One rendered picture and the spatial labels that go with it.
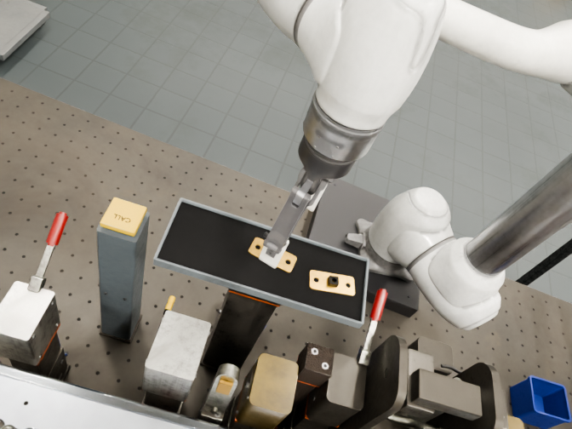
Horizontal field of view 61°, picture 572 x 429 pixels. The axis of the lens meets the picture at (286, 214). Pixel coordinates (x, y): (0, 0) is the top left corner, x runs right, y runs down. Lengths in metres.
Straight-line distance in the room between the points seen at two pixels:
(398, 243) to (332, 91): 0.84
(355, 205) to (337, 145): 1.00
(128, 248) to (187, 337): 0.19
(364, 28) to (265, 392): 0.59
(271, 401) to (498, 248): 0.61
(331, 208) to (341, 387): 0.74
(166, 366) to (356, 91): 0.51
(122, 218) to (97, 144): 0.76
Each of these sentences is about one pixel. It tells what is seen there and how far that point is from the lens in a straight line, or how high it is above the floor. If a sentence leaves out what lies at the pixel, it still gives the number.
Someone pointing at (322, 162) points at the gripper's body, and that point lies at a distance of 0.60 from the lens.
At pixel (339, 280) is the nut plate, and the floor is 1.16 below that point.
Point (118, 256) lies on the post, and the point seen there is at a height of 1.08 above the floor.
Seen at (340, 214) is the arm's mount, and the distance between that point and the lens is 1.51.
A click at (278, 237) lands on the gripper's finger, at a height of 1.36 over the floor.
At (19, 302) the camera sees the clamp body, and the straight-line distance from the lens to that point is 0.92.
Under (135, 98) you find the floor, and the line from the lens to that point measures 2.83.
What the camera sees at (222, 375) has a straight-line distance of 0.82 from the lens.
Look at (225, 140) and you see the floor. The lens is 2.68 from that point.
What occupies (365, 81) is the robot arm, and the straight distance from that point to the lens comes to 0.50.
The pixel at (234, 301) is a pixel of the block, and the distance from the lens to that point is 0.93.
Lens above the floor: 1.87
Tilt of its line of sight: 50 degrees down
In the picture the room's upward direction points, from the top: 25 degrees clockwise
